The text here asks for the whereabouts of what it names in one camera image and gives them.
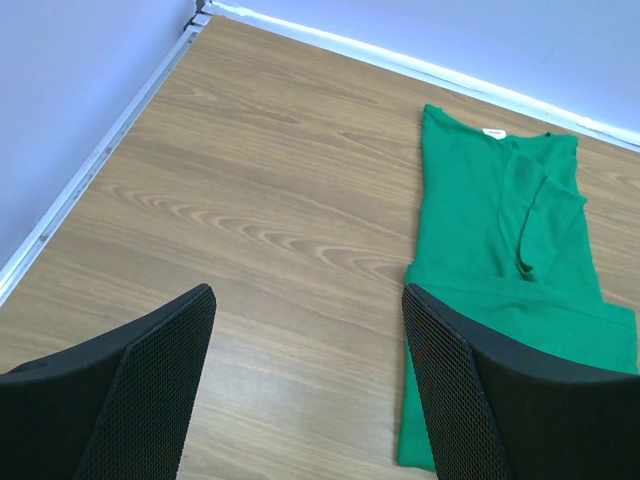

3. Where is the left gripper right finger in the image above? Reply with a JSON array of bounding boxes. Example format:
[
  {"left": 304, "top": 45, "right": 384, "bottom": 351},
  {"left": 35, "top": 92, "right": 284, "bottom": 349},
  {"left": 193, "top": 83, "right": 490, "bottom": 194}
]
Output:
[{"left": 402, "top": 285, "right": 639, "bottom": 479}]

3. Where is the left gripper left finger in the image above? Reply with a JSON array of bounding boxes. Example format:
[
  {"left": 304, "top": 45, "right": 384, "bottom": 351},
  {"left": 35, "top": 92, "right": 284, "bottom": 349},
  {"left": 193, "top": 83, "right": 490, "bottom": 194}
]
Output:
[{"left": 1, "top": 284, "right": 216, "bottom": 479}]

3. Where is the green t shirt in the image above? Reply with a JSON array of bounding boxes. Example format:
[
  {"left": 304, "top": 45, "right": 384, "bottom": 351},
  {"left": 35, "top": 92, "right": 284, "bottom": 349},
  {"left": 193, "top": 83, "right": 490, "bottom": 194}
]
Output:
[{"left": 396, "top": 102, "right": 640, "bottom": 472}]

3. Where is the aluminium left rail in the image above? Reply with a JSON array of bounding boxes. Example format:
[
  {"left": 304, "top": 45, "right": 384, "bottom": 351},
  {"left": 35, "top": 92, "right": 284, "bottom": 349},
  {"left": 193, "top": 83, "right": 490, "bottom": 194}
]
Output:
[{"left": 1, "top": 11, "right": 212, "bottom": 302}]

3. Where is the aluminium rail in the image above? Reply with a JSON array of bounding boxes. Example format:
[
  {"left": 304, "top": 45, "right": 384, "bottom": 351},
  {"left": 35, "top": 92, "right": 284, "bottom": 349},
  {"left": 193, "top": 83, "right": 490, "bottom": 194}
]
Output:
[
  {"left": 202, "top": 1, "right": 639, "bottom": 152},
  {"left": 1, "top": 11, "right": 212, "bottom": 302}
]

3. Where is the aluminium back rail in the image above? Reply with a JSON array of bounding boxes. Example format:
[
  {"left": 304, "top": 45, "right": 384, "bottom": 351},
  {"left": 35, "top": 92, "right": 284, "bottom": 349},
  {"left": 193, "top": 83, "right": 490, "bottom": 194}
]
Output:
[{"left": 202, "top": 1, "right": 639, "bottom": 152}]

